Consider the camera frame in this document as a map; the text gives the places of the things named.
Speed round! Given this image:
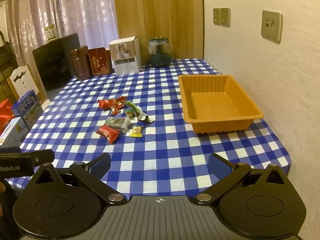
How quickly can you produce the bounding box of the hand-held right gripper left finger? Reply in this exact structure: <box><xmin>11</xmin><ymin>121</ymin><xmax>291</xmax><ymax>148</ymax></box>
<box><xmin>29</xmin><ymin>152</ymin><xmax>127</xmax><ymax>205</ymax></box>

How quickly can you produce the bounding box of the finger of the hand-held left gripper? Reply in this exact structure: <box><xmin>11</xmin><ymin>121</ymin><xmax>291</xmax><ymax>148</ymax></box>
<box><xmin>25</xmin><ymin>149</ymin><xmax>55</xmax><ymax>167</ymax></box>

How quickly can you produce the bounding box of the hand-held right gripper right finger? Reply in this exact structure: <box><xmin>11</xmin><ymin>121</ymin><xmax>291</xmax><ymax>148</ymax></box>
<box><xmin>192</xmin><ymin>152</ymin><xmax>292</xmax><ymax>205</ymax></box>

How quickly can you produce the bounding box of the orange plastic tray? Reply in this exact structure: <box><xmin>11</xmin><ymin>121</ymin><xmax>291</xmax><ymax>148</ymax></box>
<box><xmin>178</xmin><ymin>74</ymin><xmax>265</xmax><ymax>134</ymax></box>

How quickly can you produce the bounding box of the red packet with white symbol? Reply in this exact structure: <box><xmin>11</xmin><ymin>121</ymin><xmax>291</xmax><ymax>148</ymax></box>
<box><xmin>98</xmin><ymin>99</ymin><xmax>113</xmax><ymax>110</ymax></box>

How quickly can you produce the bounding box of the red twist-wrapped candy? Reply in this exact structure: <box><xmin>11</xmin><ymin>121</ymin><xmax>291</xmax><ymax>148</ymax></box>
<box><xmin>112</xmin><ymin>96</ymin><xmax>128</xmax><ymax>108</ymax></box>

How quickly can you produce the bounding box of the white and blue box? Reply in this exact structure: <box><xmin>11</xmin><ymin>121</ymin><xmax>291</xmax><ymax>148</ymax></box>
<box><xmin>0</xmin><ymin>117</ymin><xmax>31</xmax><ymax>147</ymax></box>

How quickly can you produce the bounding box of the large red snack packet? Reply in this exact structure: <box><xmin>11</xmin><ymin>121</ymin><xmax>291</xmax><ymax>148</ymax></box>
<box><xmin>97</xmin><ymin>125</ymin><xmax>121</xmax><ymax>145</ymax></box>

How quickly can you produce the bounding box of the grey snack packet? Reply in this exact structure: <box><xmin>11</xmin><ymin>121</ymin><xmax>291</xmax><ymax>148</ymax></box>
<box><xmin>104</xmin><ymin>116</ymin><xmax>131</xmax><ymax>132</ymax></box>

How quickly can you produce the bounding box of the small yellow candy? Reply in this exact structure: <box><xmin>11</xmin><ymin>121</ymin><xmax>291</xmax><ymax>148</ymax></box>
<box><xmin>130</xmin><ymin>126</ymin><xmax>143</xmax><ymax>138</ymax></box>

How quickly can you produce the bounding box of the blue milk carton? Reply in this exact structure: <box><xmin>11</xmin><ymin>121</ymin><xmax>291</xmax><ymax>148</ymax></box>
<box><xmin>11</xmin><ymin>90</ymin><xmax>43</xmax><ymax>128</ymax></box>

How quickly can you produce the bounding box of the red bag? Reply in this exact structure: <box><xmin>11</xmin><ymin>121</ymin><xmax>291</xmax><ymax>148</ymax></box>
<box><xmin>0</xmin><ymin>99</ymin><xmax>16</xmax><ymax>134</ymax></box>

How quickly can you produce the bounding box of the blue white checkered tablecloth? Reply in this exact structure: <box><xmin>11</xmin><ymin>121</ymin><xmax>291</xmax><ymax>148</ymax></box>
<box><xmin>4</xmin><ymin>58</ymin><xmax>293</xmax><ymax>198</ymax></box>

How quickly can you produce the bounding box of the green wrapped candy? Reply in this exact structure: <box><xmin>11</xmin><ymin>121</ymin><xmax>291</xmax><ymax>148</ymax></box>
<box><xmin>136</xmin><ymin>107</ymin><xmax>153</xmax><ymax>123</ymax></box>

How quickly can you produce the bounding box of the white chair back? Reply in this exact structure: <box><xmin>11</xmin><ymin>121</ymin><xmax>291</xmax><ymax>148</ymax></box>
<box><xmin>7</xmin><ymin>64</ymin><xmax>43</xmax><ymax>102</ymax></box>

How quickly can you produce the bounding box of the black glossy box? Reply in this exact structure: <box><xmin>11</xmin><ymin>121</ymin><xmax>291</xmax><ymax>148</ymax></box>
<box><xmin>32</xmin><ymin>33</ymin><xmax>81</xmax><ymax>92</ymax></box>

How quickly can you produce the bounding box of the brown tin canister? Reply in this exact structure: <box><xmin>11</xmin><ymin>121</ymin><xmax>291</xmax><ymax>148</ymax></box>
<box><xmin>70</xmin><ymin>45</ymin><xmax>92</xmax><ymax>81</ymax></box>

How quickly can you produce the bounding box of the dark shelf rack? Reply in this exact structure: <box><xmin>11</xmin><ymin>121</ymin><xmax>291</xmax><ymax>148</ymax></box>
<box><xmin>0</xmin><ymin>30</ymin><xmax>19</xmax><ymax>99</ymax></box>

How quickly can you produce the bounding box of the red gold-printed tin box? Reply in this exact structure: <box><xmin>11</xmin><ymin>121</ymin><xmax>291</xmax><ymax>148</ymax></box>
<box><xmin>88</xmin><ymin>47</ymin><xmax>112</xmax><ymax>76</ymax></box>

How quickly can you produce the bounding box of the white cardboard box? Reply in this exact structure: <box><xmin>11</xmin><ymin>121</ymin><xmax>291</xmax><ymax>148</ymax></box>
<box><xmin>109</xmin><ymin>36</ymin><xmax>142</xmax><ymax>76</ymax></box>

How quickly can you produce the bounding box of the small labelled glass jar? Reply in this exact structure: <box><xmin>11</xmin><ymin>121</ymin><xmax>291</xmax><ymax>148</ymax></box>
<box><xmin>44</xmin><ymin>24</ymin><xmax>56</xmax><ymax>43</ymax></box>

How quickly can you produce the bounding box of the green glass jar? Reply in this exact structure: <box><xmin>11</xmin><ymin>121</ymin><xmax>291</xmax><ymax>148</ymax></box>
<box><xmin>148</xmin><ymin>37</ymin><xmax>172</xmax><ymax>68</ymax></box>

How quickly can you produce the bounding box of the pale sheer curtain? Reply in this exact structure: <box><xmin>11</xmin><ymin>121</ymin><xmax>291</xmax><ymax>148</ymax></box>
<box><xmin>5</xmin><ymin>0</ymin><xmax>119</xmax><ymax>65</ymax></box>

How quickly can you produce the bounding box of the wooden cabinet panel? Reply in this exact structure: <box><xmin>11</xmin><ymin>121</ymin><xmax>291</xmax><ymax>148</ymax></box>
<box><xmin>112</xmin><ymin>0</ymin><xmax>205</xmax><ymax>65</ymax></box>

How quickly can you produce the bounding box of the beige wall socket plate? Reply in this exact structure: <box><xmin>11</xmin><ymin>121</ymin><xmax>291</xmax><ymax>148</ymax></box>
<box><xmin>261</xmin><ymin>10</ymin><xmax>283</xmax><ymax>43</ymax></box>

